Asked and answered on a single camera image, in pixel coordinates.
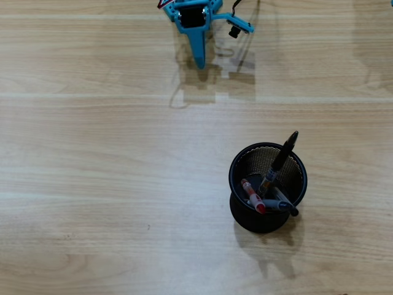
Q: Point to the teal gripper black servo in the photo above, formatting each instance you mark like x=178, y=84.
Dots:
x=190, y=18

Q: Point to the black retractable pen black grip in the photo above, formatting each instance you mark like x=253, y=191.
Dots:
x=284, y=153

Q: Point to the red retractable pen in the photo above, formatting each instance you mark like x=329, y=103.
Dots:
x=256, y=199

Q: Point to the clear capped pen black grip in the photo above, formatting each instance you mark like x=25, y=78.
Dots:
x=281, y=194

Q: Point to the black pen grey grip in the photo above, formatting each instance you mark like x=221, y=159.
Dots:
x=276, y=204

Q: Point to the black mesh pen holder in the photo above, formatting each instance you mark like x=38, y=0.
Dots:
x=261, y=224

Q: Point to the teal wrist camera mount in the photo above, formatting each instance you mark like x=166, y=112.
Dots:
x=242, y=26

